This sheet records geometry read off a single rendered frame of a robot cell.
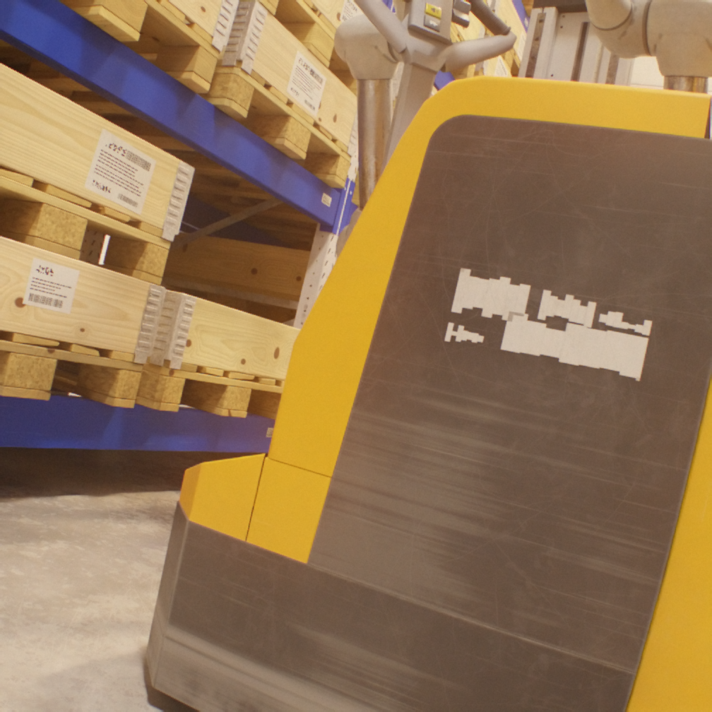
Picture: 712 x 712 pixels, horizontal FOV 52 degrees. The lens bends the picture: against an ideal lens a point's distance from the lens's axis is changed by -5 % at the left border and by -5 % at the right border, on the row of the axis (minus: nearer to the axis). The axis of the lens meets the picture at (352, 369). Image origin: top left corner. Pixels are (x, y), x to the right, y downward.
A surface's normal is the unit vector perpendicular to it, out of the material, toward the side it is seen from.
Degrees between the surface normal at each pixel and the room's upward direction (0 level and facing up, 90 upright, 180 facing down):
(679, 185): 90
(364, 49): 124
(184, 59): 90
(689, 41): 120
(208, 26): 90
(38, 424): 90
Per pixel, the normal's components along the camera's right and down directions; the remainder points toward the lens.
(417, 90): 0.36, 0.07
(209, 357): 0.88, 0.20
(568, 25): -0.57, -0.14
